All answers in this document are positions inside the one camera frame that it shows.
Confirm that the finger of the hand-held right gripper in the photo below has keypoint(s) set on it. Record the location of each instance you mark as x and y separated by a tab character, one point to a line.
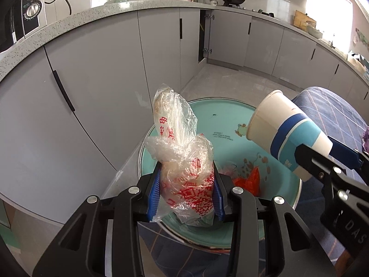
348	154
323	170

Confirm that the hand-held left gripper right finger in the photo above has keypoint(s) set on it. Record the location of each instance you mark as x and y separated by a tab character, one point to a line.
219	205

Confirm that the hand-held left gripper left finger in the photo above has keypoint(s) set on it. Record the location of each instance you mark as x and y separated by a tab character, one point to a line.
154	196

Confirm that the clear red-printed plastic bag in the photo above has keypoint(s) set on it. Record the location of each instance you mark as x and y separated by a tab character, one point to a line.
184	184

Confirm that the red plastic wrapper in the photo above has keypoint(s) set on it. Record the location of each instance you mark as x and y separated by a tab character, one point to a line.
250	181

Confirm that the white and blue paper cup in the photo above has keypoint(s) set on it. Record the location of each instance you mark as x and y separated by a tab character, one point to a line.
282	121

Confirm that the teal trash bin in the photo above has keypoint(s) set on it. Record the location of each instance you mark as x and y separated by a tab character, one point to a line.
224	121

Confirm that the purple crumpled wrapper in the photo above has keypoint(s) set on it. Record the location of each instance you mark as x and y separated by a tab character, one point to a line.
366	138

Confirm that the grey kitchen cabinets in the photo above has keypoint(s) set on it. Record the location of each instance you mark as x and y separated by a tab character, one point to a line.
101	78

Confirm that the bright window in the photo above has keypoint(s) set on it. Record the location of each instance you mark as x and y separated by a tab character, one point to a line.
328	20

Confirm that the wooden cutting board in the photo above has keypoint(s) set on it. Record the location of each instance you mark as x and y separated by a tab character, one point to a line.
299	18

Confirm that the speckled grey countertop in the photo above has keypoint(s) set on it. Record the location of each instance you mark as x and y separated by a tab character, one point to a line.
86	14

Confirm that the teal pot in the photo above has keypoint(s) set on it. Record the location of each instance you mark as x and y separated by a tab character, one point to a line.
116	0

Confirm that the silver microwave oven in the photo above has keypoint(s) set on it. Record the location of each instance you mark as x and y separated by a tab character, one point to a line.
28	5

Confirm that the green wall decoration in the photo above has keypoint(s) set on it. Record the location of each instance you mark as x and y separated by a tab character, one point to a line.
361	37

